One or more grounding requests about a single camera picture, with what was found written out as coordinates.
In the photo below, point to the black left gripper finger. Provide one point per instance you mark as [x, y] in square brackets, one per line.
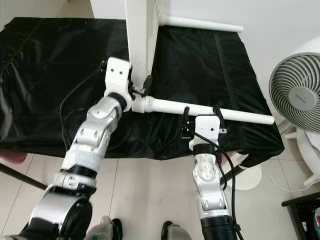
[148, 83]

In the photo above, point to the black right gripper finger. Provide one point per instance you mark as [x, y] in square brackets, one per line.
[186, 116]
[217, 113]

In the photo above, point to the white plastic table leg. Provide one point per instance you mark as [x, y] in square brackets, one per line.
[200, 23]
[245, 117]

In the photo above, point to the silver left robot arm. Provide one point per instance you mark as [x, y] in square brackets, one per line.
[95, 135]

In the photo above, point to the black metal table leg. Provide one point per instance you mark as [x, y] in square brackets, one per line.
[232, 173]
[25, 177]

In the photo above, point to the black table cloth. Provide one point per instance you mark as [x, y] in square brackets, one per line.
[50, 90]

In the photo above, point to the robot right leg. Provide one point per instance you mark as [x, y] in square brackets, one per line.
[175, 232]

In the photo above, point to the robot leg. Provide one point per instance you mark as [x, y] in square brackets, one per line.
[175, 232]
[105, 230]

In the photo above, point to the robot left leg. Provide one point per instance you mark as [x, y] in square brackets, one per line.
[105, 230]

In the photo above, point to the black metal rack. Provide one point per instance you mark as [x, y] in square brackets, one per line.
[302, 215]

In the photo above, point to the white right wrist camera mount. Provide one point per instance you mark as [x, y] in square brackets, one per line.
[207, 130]

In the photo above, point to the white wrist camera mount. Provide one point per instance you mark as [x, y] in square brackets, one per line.
[119, 72]
[207, 130]

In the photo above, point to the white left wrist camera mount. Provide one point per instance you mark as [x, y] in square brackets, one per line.
[119, 72]

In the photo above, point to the white pedestal fan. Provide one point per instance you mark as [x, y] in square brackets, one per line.
[295, 90]

